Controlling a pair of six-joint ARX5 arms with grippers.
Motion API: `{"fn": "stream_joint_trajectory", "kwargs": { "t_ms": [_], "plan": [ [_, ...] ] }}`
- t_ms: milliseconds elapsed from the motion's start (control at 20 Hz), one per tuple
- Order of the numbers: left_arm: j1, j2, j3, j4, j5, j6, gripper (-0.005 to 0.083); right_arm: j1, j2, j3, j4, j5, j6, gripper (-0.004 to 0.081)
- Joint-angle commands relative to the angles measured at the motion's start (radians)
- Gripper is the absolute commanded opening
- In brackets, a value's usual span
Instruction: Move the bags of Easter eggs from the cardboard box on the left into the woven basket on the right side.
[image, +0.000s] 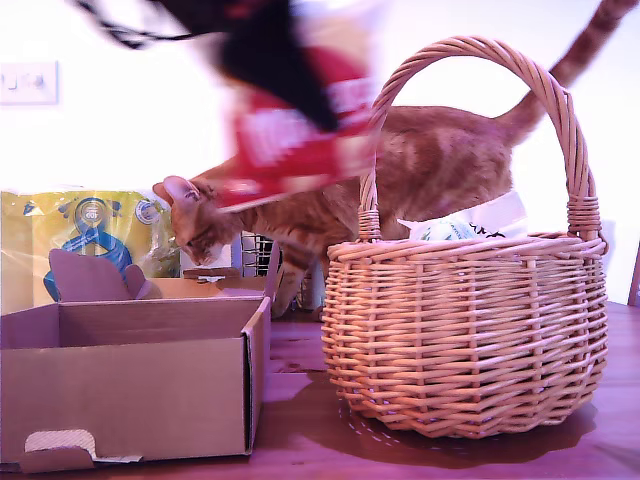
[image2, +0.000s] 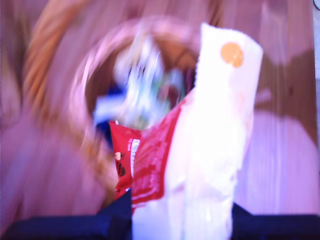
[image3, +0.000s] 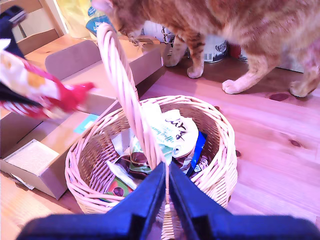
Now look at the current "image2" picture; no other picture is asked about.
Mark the white Galaxy egg bag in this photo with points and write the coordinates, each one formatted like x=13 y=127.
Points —
x=145 y=82

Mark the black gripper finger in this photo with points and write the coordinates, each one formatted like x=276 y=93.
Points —
x=241 y=225
x=120 y=220

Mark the blue Terry's orange egg bag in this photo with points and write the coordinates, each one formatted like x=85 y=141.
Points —
x=107 y=110

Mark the red white Maltesers bunnies bag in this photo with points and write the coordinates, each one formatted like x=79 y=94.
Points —
x=207 y=137

